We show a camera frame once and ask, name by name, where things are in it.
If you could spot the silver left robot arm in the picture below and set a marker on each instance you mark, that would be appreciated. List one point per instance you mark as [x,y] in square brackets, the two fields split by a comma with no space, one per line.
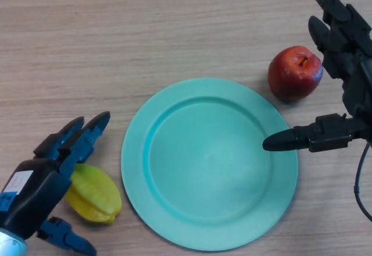
[8,244]

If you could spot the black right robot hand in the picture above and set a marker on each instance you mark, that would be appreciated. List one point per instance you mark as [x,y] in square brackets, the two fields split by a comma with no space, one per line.
[356,78]

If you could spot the yellow starfruit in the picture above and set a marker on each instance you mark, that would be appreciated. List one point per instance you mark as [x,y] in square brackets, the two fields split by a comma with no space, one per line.
[96,197]

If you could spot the red apple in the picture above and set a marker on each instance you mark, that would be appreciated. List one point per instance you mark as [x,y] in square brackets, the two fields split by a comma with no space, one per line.
[292,77]

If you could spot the green round plate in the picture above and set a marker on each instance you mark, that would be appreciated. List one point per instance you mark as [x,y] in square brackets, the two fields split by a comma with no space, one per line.
[209,174]

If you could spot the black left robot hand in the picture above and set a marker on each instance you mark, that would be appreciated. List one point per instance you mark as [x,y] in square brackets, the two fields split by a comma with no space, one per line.
[35,192]

